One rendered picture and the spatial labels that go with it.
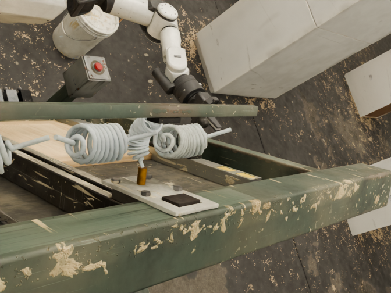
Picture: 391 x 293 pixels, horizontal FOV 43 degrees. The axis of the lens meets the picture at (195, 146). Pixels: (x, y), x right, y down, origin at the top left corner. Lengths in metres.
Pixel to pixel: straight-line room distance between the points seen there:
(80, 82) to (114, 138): 1.41
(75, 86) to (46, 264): 1.64
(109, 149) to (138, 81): 2.92
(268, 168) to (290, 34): 2.27
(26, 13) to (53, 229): 1.08
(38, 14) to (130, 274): 1.12
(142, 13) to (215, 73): 2.39
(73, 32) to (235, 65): 1.38
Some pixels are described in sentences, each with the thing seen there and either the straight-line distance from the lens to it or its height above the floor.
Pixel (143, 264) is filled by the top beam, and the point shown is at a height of 1.90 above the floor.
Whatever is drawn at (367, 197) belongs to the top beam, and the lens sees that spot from 1.32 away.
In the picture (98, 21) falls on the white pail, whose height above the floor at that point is 0.36.
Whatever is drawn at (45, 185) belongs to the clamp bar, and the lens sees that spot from 1.10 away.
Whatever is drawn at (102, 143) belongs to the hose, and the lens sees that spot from 0.77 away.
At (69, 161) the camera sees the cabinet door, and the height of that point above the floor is 1.36.
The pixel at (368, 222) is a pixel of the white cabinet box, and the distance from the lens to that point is 5.07.
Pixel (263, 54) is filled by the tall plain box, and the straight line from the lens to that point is 3.85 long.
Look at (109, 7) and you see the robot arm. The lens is 1.79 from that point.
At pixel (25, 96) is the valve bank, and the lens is 2.15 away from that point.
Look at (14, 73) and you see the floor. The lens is 3.16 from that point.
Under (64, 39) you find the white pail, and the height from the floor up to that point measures 0.11.
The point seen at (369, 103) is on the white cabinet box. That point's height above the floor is 0.17.
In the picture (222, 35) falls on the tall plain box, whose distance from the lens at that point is 4.14.
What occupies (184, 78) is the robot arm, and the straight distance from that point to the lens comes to 1.59.
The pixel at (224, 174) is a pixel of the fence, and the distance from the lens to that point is 1.36.
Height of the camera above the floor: 2.47
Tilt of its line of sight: 41 degrees down
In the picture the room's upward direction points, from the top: 61 degrees clockwise
